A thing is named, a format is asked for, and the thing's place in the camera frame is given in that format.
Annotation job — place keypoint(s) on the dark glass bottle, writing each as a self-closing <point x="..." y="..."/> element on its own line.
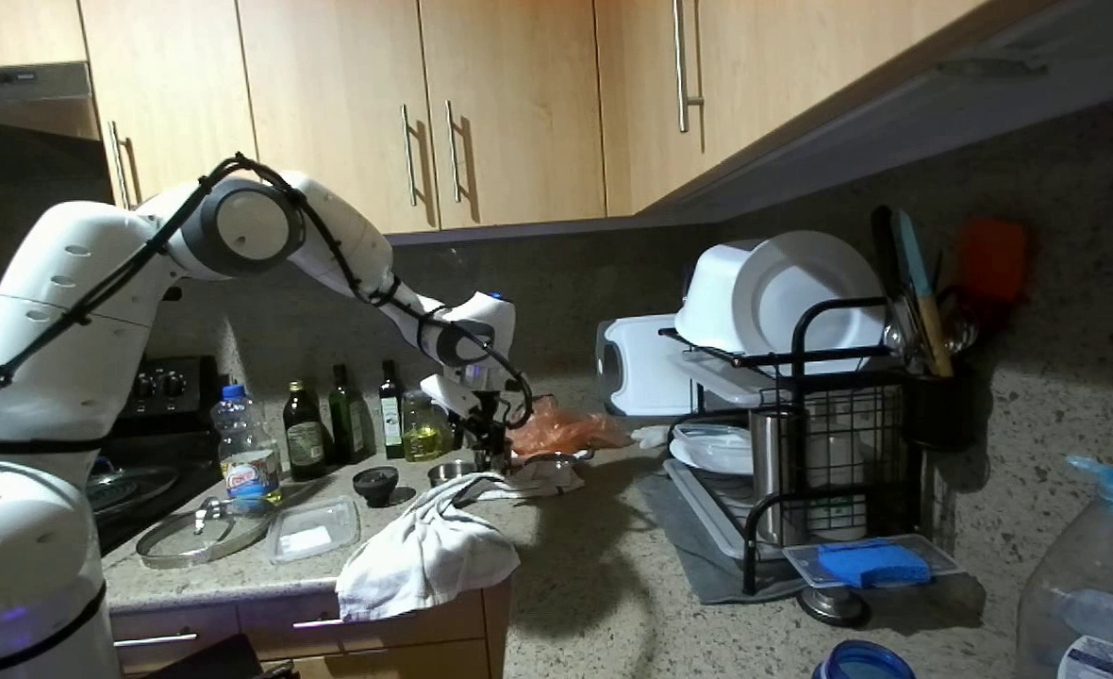
<point x="303" y="431"/>

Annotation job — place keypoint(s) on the green glass bottle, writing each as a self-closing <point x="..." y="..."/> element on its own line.
<point x="347" y="415"/>

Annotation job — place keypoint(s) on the white bowl in rack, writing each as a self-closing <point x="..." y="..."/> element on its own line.
<point x="719" y="306"/>

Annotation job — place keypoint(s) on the grey drying mat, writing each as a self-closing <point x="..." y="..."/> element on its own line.
<point x="712" y="573"/>

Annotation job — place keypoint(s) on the round oil jar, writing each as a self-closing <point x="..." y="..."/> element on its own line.
<point x="424" y="428"/>

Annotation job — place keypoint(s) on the black stove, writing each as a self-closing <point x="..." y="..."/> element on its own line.
<point x="159" y="450"/>

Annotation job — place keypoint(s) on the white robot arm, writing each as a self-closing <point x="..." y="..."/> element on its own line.
<point x="75" y="306"/>

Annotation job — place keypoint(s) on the orange spatula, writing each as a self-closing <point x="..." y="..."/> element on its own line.
<point x="992" y="264"/>

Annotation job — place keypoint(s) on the large clear water jug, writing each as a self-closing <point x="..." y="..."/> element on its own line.
<point x="1066" y="608"/>

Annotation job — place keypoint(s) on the white plastic jug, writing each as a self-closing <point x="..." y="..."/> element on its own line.
<point x="637" y="359"/>

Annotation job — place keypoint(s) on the orange plastic bag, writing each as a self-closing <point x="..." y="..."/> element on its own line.
<point x="554" y="431"/>

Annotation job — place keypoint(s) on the blue round lid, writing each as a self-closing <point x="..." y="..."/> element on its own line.
<point x="860" y="661"/>

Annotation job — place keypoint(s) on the small black bowl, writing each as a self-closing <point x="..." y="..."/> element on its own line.
<point x="375" y="485"/>

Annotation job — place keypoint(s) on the clear plastic container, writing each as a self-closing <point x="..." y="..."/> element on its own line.
<point x="313" y="528"/>

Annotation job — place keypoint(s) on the black dish rack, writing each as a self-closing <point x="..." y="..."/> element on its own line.
<point x="832" y="454"/>

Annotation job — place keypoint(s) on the olive oil bottle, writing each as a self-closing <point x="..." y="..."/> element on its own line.
<point x="388" y="413"/>

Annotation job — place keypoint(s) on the white towel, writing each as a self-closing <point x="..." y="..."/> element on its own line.
<point x="439" y="545"/>

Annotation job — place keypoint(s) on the white plate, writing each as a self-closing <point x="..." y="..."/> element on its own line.
<point x="822" y="293"/>

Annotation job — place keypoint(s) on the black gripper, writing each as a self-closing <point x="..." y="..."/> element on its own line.
<point x="485" y="431"/>

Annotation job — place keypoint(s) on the plastic water bottle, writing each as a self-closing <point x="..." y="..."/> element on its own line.
<point x="248" y="454"/>

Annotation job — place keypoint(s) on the teal handled utensil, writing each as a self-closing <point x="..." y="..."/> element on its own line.
<point x="923" y="293"/>

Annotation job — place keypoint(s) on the glass pot lid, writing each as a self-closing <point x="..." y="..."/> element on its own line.
<point x="197" y="538"/>

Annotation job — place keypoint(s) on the clear plastic lid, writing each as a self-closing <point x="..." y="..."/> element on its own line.
<point x="713" y="445"/>

